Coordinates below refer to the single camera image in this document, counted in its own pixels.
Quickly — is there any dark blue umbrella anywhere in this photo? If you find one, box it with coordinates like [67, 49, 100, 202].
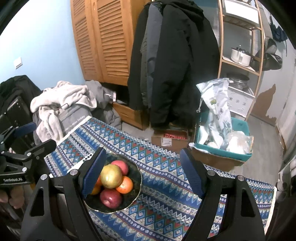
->
[269, 14, 287, 42]

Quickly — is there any grey jacket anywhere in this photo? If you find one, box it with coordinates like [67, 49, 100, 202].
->
[140, 3, 162, 106]

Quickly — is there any grey hanging bag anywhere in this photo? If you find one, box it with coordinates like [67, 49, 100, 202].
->
[254, 37, 284, 71]

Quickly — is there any white pot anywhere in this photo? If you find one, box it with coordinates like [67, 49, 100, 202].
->
[230, 46, 252, 66]

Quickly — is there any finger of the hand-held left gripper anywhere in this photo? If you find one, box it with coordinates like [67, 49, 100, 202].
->
[24, 139, 57, 160]
[0, 122, 37, 145]

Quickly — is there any steel pot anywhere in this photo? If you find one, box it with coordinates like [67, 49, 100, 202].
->
[227, 73, 250, 88]

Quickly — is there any blue patterned tablecloth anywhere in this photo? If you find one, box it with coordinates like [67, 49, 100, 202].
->
[44, 116, 277, 241]

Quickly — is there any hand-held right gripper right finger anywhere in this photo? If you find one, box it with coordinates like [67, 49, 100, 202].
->
[180, 148, 265, 241]

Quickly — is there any orange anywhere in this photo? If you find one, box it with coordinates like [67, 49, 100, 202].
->
[90, 177, 103, 195]
[116, 176, 134, 194]

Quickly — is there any glass bowl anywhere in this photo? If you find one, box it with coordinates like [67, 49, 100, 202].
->
[82, 153, 142, 213]

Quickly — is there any large cardboard box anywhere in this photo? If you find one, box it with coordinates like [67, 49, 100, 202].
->
[188, 142, 245, 172]

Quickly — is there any black jacket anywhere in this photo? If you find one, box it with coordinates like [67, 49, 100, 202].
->
[127, 0, 220, 129]

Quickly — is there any teal plastic crate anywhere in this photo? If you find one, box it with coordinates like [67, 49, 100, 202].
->
[194, 111, 253, 163]

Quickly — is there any wooden drawer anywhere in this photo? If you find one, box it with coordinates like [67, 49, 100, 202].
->
[112, 102, 148, 130]

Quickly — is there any cardboard box with red packs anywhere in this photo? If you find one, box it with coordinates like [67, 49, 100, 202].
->
[151, 128, 191, 152]

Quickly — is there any wooden shelf unit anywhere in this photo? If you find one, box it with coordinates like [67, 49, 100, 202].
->
[217, 0, 265, 121]

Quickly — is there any white rice bag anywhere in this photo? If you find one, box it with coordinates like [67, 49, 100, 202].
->
[196, 78, 233, 149]

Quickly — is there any white door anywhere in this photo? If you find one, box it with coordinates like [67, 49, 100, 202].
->
[276, 39, 296, 151]

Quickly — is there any clear plastic bag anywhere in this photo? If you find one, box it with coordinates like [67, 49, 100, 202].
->
[223, 131, 253, 154]

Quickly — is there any white perforated basket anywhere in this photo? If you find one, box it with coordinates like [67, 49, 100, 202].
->
[225, 83, 256, 115]

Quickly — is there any grey printed cloth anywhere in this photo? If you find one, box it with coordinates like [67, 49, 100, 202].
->
[55, 104, 93, 137]

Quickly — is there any dark red apple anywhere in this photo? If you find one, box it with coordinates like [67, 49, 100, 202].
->
[100, 188, 123, 208]

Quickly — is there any person's left hand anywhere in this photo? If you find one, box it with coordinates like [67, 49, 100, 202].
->
[0, 185, 25, 209]

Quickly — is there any white storage bin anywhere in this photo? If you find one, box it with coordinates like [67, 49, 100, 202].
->
[223, 0, 259, 26]

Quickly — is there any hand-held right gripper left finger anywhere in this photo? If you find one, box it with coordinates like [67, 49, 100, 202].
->
[21, 147, 107, 241]

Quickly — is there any pile of clothes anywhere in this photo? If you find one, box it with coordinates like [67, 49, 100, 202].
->
[30, 81, 97, 143]

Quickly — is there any yellow pear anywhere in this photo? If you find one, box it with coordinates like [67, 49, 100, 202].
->
[100, 164, 123, 189]

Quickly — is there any wooden louvered wardrobe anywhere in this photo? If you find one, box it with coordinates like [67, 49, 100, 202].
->
[70, 0, 151, 87]

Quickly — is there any black suitcase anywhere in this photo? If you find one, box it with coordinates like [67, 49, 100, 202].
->
[0, 75, 42, 149]

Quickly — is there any grey crumpled clothing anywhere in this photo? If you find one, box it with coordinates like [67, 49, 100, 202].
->
[84, 80, 122, 130]

